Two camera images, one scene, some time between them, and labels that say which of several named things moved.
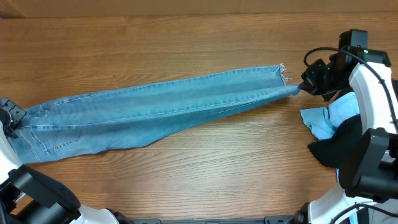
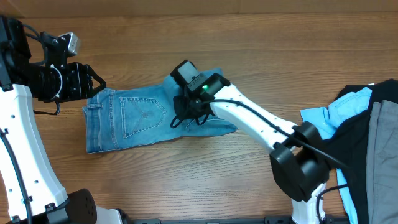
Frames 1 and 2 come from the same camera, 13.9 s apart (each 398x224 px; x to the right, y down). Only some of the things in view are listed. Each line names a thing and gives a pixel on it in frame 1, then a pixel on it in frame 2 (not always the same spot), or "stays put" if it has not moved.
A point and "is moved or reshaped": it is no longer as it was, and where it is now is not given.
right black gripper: (309, 78) to (183, 113)
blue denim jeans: (68, 127) is moved or reshaped
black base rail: (273, 219) stays put
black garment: (344, 150) stays put
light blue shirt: (323, 122) stays put
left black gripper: (16, 113) to (81, 87)
